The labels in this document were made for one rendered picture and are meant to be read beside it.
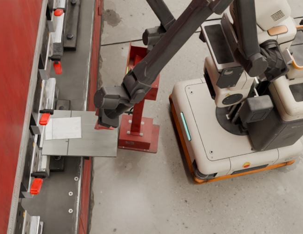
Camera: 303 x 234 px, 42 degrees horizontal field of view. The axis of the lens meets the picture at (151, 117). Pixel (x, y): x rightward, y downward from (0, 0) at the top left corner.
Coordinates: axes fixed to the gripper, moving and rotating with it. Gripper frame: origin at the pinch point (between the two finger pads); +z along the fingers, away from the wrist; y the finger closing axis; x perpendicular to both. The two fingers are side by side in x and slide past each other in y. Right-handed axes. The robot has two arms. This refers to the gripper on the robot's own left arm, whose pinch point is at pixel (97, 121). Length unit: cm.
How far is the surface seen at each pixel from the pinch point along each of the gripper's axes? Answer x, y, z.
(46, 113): -22.9, 9.0, -11.1
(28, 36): -36.5, -2.5, -27.3
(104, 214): 57, 6, 91
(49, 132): -11.4, 1.5, 15.1
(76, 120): -3.2, -3.5, 10.0
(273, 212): 144, 4, 37
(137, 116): 55, -41, 53
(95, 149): 3.2, 7.9, 6.5
